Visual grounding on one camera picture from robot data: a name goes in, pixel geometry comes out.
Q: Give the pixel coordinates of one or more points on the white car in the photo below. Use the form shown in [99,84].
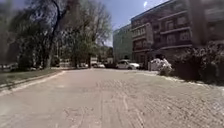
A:
[128,65]

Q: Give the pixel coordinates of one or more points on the pale green building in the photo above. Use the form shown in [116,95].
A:
[122,43]

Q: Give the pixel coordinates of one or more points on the row of tall trees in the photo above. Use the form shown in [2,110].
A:
[50,33]

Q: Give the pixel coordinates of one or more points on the dark green hedge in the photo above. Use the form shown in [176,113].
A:
[200,65]

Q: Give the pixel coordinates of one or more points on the grass strip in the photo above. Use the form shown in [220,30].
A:
[20,75]

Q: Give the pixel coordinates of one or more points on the pale stone kerb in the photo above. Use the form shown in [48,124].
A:
[33,80]

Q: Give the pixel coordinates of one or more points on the pale brick paved path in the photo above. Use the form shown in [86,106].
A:
[116,100]

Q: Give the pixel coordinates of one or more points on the red brick apartment building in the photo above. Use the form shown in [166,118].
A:
[166,30]

